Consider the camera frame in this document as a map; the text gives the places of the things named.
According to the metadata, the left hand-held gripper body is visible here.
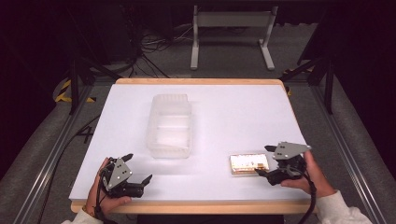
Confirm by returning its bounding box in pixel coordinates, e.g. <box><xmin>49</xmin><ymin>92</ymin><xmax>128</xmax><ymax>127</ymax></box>
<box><xmin>100</xmin><ymin>157</ymin><xmax>145</xmax><ymax>199</ymax></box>

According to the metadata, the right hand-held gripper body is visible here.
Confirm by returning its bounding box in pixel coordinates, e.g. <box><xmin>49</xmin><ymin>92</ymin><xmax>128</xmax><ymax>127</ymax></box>
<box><xmin>266</xmin><ymin>141</ymin><xmax>312</xmax><ymax>187</ymax></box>

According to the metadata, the golden rectangular packet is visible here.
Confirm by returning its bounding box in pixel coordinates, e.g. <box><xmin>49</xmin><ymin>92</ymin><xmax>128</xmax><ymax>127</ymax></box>
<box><xmin>229</xmin><ymin>152</ymin><xmax>271</xmax><ymax>176</ymax></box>

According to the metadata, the clear plastic container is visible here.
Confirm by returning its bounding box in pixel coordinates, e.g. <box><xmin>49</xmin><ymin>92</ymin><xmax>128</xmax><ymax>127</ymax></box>
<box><xmin>146</xmin><ymin>92</ymin><xmax>192</xmax><ymax>160</ymax></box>

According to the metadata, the person's left hand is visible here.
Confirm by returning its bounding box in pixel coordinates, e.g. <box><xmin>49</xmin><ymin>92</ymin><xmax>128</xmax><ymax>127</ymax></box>
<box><xmin>86</xmin><ymin>157</ymin><xmax>133</xmax><ymax>217</ymax></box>

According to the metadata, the person's right hand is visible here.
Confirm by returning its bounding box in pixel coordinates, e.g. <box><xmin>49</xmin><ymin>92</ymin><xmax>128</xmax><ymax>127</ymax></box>
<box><xmin>280</xmin><ymin>150</ymin><xmax>337</xmax><ymax>198</ymax></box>

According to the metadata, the black tripod stand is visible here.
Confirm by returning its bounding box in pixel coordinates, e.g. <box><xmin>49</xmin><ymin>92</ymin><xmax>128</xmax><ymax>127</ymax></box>
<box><xmin>64</xmin><ymin>6</ymin><xmax>124</xmax><ymax>116</ymax></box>
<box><xmin>278</xmin><ymin>55</ymin><xmax>336</xmax><ymax>115</ymax></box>

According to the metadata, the yellow and black tape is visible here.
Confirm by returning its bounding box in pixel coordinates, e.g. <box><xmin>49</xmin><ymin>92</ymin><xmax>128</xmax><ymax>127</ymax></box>
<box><xmin>54</xmin><ymin>78</ymin><xmax>96</xmax><ymax>104</ymax></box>

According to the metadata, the white metal stand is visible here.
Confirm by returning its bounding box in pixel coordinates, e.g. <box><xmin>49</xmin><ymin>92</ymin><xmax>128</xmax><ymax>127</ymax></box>
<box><xmin>190</xmin><ymin>5</ymin><xmax>279</xmax><ymax>72</ymax></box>

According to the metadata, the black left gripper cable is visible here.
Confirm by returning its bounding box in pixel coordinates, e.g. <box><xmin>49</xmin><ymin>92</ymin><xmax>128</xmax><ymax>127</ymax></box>
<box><xmin>93</xmin><ymin>167</ymin><xmax>108</xmax><ymax>224</ymax></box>

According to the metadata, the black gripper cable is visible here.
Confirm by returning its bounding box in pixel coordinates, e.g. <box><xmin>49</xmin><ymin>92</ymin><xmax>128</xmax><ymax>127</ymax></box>
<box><xmin>288</xmin><ymin>166</ymin><xmax>318</xmax><ymax>224</ymax></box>
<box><xmin>93</xmin><ymin>167</ymin><xmax>108</xmax><ymax>224</ymax></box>

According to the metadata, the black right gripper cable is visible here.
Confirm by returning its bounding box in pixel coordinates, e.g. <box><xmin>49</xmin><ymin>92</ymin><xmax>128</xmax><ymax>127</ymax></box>
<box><xmin>288</xmin><ymin>166</ymin><xmax>318</xmax><ymax>224</ymax></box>

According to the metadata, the aluminium floor rail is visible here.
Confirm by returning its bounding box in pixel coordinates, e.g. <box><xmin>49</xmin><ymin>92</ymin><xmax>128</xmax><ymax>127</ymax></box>
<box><xmin>309</xmin><ymin>84</ymin><xmax>389</xmax><ymax>224</ymax></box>
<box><xmin>12</xmin><ymin>83</ymin><xmax>94</xmax><ymax>224</ymax></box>

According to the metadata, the black floor cable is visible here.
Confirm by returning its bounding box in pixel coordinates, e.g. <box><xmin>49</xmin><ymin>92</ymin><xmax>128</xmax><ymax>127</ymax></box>
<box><xmin>36</xmin><ymin>114</ymin><xmax>102</xmax><ymax>224</ymax></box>

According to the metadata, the bundle of dark cables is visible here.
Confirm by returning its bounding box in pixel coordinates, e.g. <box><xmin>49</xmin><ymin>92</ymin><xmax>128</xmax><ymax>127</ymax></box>
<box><xmin>122</xmin><ymin>22</ymin><xmax>195</xmax><ymax>78</ymax></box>

